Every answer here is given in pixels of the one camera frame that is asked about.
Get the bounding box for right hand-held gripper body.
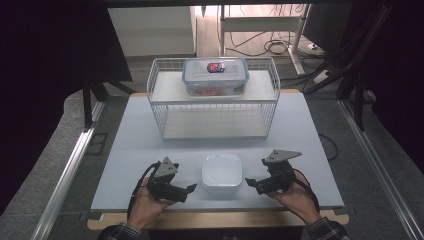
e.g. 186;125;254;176
255;149;303;196

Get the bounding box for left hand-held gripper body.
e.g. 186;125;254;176
146;156;189;204

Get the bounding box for white wire shelf rack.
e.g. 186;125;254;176
146;57;282;141

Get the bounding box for clear plastic food container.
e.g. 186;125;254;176
181;57;250;98

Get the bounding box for person's left hand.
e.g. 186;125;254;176
127;177;177;231

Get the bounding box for person's right hand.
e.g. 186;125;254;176
265;177;323;225

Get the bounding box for white square bowl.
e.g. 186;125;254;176
201;153;243;196

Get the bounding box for pale blue table board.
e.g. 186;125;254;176
90;92;345;212

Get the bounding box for white power strip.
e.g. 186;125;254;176
312;69;332;85

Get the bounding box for black metal stand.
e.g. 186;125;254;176
335;63;373;132
81;74;136;130

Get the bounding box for white cabinet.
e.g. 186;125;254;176
107;6;196;58

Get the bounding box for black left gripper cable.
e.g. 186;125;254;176
126;161;162;221

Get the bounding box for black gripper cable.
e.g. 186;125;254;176
292;168;322;213
126;161;162;221

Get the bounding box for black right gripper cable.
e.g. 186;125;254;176
292;168;322;213

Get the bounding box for black looped floor cable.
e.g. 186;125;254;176
318;133;340;162

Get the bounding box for aluminium rail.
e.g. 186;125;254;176
337;99;424;240
30;101;105;240

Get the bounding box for black floor cables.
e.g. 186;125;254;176
225;30;303;58

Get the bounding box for white desk frame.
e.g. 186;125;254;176
218;3;312;76

